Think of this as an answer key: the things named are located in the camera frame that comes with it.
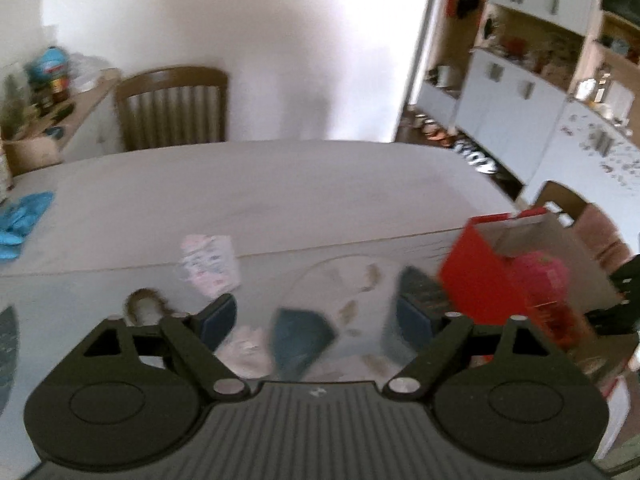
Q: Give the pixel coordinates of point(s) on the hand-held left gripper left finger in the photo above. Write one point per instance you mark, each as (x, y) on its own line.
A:
(220, 317)

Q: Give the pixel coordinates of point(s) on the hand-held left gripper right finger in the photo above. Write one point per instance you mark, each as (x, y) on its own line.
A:
(412, 317)

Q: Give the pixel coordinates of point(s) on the white cardboard box red rim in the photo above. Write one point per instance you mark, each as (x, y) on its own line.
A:
(475, 280)

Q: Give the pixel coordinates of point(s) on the pink plush ball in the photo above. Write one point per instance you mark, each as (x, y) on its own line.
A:
(542, 275)

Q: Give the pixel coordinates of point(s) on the pink towel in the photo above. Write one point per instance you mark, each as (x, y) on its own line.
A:
(602, 235)

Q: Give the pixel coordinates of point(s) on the white printed tissue packet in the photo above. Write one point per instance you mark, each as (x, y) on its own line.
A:
(210, 262)

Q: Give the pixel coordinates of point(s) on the round fish printed placemat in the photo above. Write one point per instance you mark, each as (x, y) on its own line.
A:
(350, 280)

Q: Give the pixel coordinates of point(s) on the brown scrunchie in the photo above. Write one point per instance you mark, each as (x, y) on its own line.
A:
(145, 294)

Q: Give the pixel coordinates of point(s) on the wooden chair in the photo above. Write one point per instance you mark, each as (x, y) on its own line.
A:
(562, 197)
(172, 76)

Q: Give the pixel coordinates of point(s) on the white stickered cabinet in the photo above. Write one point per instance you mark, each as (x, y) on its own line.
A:
(585, 170)

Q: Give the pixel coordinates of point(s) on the patterned slippers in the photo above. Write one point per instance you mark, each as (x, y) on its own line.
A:
(475, 157)

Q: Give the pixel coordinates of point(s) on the white container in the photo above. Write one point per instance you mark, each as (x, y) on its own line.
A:
(620, 99)

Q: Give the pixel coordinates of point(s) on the brown shoes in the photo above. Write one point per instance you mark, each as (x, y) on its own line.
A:
(434, 132)

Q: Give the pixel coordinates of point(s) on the glass jar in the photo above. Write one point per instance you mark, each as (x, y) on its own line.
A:
(603, 82)

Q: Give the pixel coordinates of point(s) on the low white cabinet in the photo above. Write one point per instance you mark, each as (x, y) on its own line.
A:
(437, 102)

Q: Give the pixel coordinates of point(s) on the blue crumpled cloth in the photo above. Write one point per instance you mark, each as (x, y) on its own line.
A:
(25, 217)

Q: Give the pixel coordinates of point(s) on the wooden side table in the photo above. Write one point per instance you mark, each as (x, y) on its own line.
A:
(85, 120)

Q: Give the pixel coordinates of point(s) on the white bag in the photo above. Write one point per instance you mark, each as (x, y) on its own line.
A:
(445, 75)

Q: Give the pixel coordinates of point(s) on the brown cardboard box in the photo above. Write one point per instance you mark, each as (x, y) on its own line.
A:
(30, 152)

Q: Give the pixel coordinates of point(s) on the red container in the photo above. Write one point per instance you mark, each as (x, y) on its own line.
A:
(515, 46)

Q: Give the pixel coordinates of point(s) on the clear plastic bag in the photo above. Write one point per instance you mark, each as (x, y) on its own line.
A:
(87, 72)

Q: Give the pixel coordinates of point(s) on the colourful bottle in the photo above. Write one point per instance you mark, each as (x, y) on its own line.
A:
(52, 72)

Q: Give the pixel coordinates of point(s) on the black hanging garment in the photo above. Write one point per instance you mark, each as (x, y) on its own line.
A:
(468, 0)

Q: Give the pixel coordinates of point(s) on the red hanging garment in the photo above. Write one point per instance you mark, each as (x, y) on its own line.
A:
(451, 0)

